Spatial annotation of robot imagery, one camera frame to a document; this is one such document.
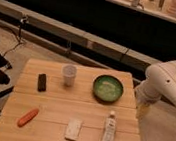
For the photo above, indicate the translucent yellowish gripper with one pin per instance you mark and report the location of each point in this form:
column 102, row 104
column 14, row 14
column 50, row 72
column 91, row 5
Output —
column 142, row 110

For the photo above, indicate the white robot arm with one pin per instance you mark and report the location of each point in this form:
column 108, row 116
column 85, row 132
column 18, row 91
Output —
column 160, row 81

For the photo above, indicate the green ceramic bowl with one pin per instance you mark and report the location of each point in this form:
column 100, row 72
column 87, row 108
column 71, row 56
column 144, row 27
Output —
column 107, row 88

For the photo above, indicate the white squeeze bottle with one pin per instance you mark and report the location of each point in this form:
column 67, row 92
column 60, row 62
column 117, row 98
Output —
column 110, row 127

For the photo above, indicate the white sponge block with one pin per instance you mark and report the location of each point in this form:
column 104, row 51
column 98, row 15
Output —
column 73, row 129

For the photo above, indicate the black rectangular block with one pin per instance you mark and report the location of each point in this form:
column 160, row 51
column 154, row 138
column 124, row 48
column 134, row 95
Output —
column 42, row 82

